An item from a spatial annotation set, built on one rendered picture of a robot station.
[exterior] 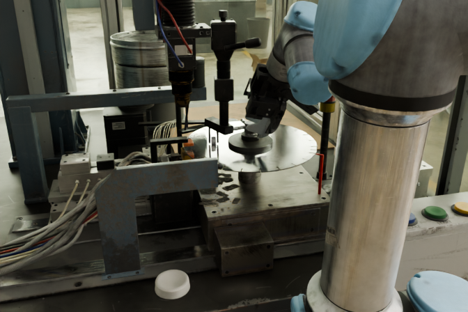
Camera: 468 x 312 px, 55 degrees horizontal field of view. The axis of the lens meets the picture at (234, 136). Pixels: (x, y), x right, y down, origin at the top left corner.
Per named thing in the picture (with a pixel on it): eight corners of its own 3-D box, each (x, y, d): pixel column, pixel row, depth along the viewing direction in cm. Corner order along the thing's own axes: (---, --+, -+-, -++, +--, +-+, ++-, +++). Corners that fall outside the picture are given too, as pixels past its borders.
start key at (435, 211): (436, 212, 93) (437, 204, 93) (449, 223, 90) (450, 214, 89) (419, 215, 92) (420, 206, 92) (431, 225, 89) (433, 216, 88)
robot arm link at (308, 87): (361, 74, 73) (347, 32, 80) (294, 76, 73) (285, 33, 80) (350, 108, 80) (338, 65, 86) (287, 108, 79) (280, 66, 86)
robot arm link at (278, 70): (303, 46, 93) (310, 73, 88) (296, 63, 96) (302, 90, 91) (269, 40, 91) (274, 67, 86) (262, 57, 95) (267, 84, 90)
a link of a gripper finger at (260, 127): (240, 134, 108) (251, 108, 101) (263, 136, 109) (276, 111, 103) (241, 144, 106) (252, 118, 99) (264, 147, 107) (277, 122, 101)
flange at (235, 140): (248, 131, 120) (248, 122, 119) (281, 142, 113) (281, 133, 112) (219, 143, 112) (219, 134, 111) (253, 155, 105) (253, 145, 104)
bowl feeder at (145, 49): (188, 109, 203) (184, 28, 190) (200, 133, 175) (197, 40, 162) (118, 114, 196) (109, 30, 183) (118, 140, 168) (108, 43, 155)
